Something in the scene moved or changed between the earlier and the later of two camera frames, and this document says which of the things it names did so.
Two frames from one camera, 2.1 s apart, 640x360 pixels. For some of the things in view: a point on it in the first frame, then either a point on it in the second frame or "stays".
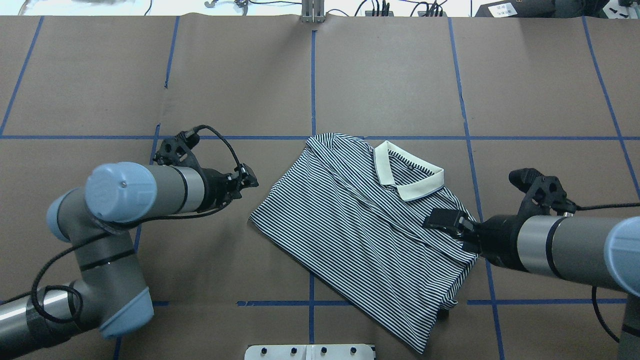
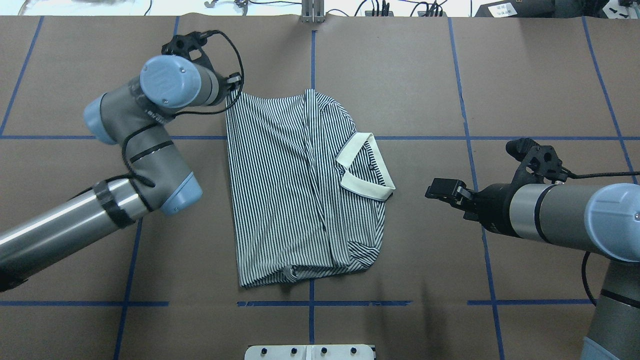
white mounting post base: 309,352 stays
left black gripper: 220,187 -> 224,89
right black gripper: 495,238 -> 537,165
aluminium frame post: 313,11 stays
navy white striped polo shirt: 351,211 -> 309,191
